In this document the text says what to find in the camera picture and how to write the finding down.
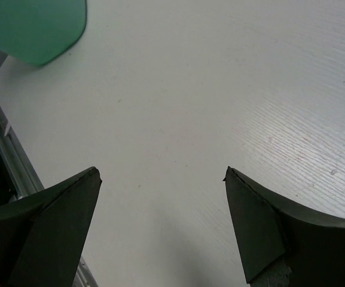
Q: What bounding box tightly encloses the green plastic bin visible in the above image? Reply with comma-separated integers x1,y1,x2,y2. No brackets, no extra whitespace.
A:
0,0,87,66

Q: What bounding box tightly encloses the aluminium table frame rail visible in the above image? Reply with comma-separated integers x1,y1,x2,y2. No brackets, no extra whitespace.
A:
0,107,97,286

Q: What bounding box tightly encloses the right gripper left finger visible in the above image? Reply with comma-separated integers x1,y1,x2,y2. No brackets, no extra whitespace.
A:
0,167,102,286

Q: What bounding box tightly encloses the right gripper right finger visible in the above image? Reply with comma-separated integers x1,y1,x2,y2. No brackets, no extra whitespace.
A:
224,167,345,286

